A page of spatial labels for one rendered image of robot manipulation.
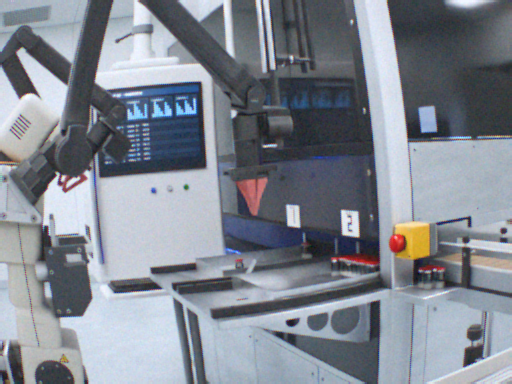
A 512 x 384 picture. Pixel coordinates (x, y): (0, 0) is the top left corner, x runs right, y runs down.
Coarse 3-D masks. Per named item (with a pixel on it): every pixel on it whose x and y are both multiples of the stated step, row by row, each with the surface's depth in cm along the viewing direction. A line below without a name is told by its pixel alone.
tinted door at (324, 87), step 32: (288, 0) 174; (320, 0) 155; (288, 32) 177; (320, 32) 158; (320, 64) 161; (352, 64) 145; (320, 96) 163; (352, 96) 147; (320, 128) 166; (352, 128) 150
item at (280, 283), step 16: (256, 272) 158; (272, 272) 160; (288, 272) 162; (304, 272) 163; (320, 272) 165; (240, 288) 151; (256, 288) 141; (272, 288) 153; (288, 288) 151; (304, 288) 135; (320, 288) 136
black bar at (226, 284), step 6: (216, 282) 156; (222, 282) 156; (228, 282) 157; (180, 288) 153; (186, 288) 153; (192, 288) 154; (198, 288) 154; (204, 288) 155; (210, 288) 155; (216, 288) 156; (222, 288) 156; (228, 288) 157; (180, 294) 153
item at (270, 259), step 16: (224, 256) 191; (240, 256) 193; (256, 256) 195; (272, 256) 197; (288, 256) 199; (320, 256) 174; (336, 256) 176; (208, 272) 177; (224, 272) 165; (240, 272) 166
